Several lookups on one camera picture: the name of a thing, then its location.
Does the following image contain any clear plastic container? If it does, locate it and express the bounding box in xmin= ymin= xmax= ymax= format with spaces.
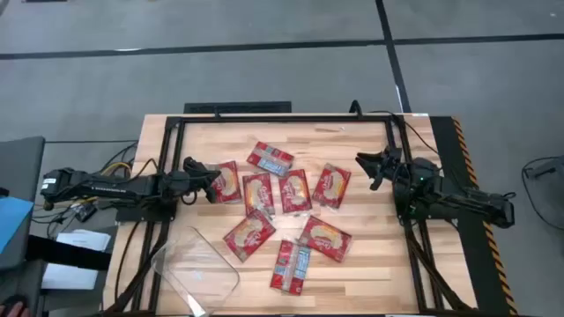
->
xmin=151 ymin=225 xmax=241 ymax=317

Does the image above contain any white paper sheet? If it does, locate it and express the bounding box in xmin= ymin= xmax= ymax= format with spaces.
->
xmin=56 ymin=228 xmax=112 ymax=253
xmin=41 ymin=262 xmax=100 ymax=291

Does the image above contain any yellow cable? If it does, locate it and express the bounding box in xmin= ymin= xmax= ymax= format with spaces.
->
xmin=99 ymin=161 xmax=134 ymax=178

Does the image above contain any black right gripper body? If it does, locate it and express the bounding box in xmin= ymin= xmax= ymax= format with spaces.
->
xmin=373 ymin=146 xmax=404 ymax=187

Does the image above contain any black flat bar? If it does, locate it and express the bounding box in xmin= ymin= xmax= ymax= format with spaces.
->
xmin=26 ymin=235 xmax=112 ymax=271

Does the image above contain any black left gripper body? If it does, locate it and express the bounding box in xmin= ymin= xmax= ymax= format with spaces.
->
xmin=163 ymin=169 xmax=198 ymax=206

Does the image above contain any small black device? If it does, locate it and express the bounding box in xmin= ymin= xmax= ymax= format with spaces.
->
xmin=72 ymin=203 xmax=98 ymax=223

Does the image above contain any blue flat box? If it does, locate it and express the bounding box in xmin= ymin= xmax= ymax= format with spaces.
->
xmin=0 ymin=195 xmax=35 ymax=255

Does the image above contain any gray floor device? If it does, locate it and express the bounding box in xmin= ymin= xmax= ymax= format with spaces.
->
xmin=525 ymin=154 xmax=564 ymax=180

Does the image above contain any person's hand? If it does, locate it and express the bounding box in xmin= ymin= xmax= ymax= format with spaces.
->
xmin=0 ymin=301 xmax=31 ymax=317

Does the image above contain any black yellow-striped hazard mat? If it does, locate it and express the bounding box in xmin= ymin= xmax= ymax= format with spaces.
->
xmin=429 ymin=115 xmax=520 ymax=317

